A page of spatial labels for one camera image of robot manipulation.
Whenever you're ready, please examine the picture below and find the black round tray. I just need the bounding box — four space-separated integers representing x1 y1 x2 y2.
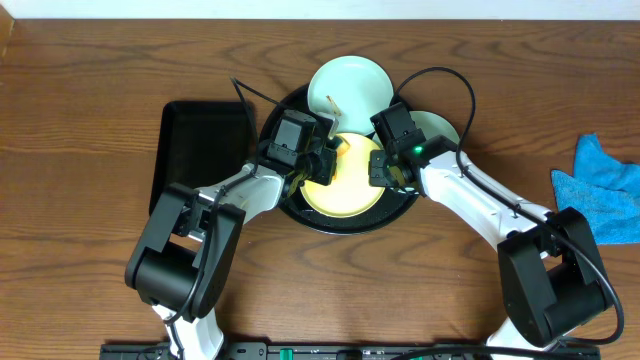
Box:
259 83 419 235

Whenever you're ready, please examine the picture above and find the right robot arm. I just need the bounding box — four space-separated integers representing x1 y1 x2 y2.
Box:
368 134 624 352

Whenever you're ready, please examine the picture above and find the light blue plate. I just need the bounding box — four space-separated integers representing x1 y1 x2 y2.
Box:
307 56 394 136
373 110 460 145

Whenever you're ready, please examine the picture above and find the light blue plate top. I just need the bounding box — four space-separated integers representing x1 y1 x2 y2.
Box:
307 56 394 136

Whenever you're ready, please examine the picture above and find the blue cloth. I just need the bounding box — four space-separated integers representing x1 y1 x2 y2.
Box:
551 134 639 245

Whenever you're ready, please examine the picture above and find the yellow plate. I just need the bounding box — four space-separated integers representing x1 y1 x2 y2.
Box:
301 133 384 218

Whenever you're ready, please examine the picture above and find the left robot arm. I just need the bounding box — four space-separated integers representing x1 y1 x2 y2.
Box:
125 137 349 359

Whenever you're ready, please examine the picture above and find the black rectangular tray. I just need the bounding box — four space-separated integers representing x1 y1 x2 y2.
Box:
149 100 255 210

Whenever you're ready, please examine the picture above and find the green yellow sponge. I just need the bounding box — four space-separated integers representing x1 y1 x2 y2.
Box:
326 135 351 157

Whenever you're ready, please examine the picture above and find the light blue plate right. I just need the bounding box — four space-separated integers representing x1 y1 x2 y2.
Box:
373 110 460 145

